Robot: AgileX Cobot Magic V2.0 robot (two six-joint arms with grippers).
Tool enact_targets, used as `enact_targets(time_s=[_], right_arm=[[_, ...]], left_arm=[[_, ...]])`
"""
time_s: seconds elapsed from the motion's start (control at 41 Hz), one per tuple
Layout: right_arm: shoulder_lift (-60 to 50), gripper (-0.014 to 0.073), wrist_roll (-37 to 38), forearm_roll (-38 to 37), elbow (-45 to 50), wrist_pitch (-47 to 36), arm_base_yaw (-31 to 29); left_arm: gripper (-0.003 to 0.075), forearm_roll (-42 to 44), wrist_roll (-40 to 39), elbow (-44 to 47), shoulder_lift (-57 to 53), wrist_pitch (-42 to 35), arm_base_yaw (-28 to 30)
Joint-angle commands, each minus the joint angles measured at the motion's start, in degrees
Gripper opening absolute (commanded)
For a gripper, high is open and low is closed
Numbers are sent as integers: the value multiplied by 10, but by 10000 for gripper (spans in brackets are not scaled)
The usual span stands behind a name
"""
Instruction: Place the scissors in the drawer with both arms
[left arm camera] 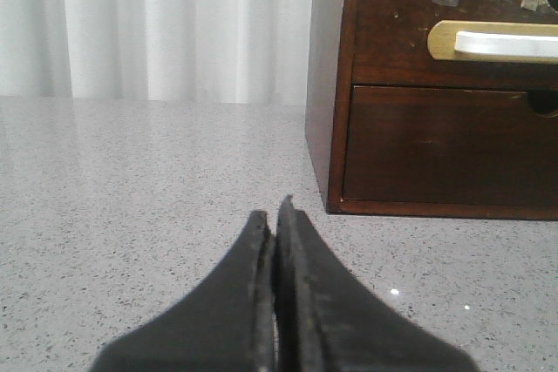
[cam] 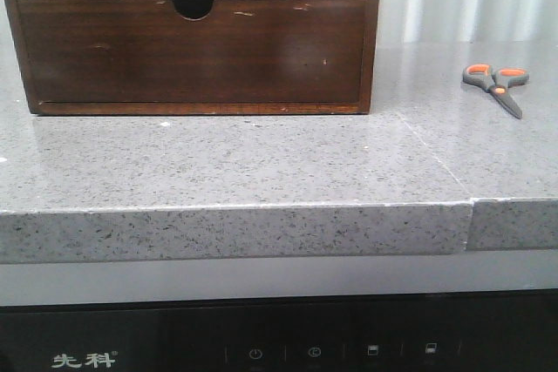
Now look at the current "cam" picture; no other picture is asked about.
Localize grey orange scissors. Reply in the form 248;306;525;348
462;64;529;119

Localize dark wooden drawer cabinet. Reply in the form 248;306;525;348
5;0;379;115

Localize dark wooden lower drawer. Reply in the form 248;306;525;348
18;0;365;103

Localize black appliance control panel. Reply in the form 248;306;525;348
1;289;557;371

